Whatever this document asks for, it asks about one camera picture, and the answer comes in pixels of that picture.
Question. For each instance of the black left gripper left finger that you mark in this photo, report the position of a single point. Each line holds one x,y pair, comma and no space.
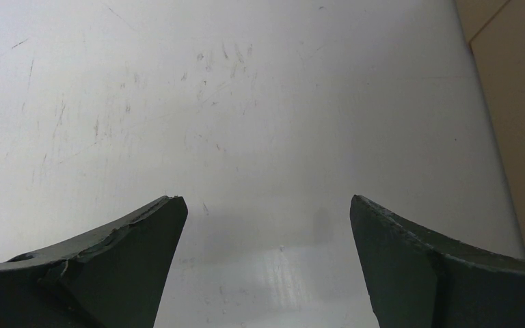
111,276

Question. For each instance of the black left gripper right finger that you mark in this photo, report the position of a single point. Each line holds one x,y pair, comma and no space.
416,277

